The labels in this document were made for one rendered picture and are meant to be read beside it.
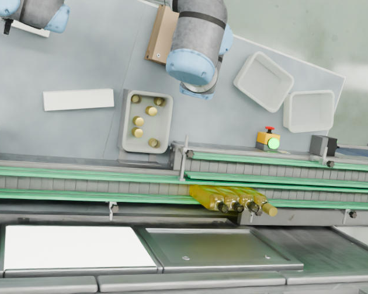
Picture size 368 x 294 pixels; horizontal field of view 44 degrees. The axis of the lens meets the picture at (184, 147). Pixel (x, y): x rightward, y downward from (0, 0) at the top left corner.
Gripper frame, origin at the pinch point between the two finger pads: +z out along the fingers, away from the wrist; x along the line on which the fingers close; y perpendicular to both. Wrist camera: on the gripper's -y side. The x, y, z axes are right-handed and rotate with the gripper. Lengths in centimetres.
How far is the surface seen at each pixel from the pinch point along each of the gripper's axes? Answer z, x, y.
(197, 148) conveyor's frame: 3, 26, -73
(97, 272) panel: -41, 61, -36
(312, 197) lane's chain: 4, 34, -131
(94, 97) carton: 10.2, 18.6, -32.4
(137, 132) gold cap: 10, 27, -51
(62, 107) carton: 10.2, 24.7, -22.5
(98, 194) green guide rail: 0, 50, -41
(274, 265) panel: -41, 51, -90
